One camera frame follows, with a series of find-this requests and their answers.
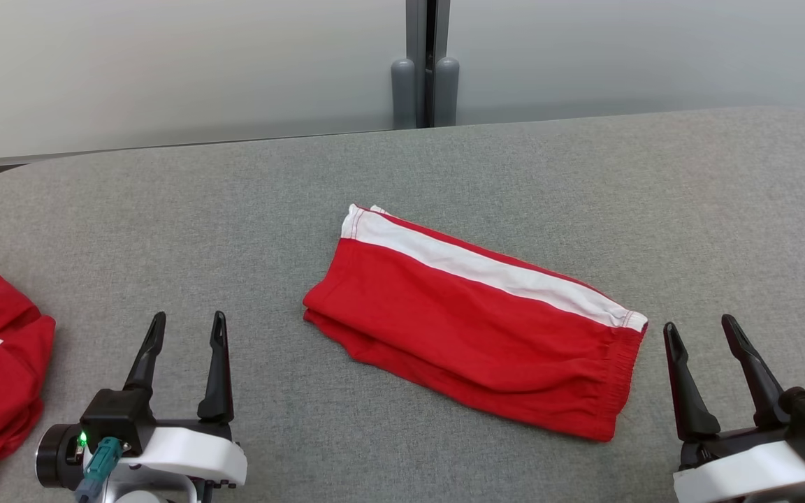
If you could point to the grey cylindrical post foot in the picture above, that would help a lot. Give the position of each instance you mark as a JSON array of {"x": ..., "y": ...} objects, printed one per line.
[
  {"x": 403, "y": 98},
  {"x": 448, "y": 94}
]

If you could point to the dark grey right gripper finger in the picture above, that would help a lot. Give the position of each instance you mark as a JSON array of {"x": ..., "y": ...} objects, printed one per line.
[
  {"x": 692, "y": 398},
  {"x": 759, "y": 384}
]

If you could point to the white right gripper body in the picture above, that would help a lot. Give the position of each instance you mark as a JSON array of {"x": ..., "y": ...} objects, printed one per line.
[{"x": 745, "y": 475}]

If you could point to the grey partition base rail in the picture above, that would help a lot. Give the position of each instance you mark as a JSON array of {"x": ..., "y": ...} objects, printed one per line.
[{"x": 165, "y": 145}]

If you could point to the red shorts with white stripe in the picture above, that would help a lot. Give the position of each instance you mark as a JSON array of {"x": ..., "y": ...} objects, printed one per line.
[{"x": 458, "y": 328}]

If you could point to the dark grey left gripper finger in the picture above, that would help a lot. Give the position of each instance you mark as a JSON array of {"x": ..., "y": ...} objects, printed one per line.
[
  {"x": 147, "y": 356},
  {"x": 219, "y": 377}
]

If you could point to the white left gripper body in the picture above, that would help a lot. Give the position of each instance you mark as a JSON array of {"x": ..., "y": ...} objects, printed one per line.
[{"x": 186, "y": 457}]

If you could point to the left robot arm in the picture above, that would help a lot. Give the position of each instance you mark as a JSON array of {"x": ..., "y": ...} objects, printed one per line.
[{"x": 53, "y": 457}]

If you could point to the grey metal partition post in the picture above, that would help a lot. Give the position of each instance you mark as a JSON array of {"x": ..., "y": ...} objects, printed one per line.
[{"x": 416, "y": 35}]

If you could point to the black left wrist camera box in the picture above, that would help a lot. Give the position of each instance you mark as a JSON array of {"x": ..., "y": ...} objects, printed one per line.
[{"x": 119, "y": 416}]

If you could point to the teal left camera connector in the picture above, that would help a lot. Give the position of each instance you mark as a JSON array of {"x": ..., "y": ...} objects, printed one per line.
[{"x": 100, "y": 464}]

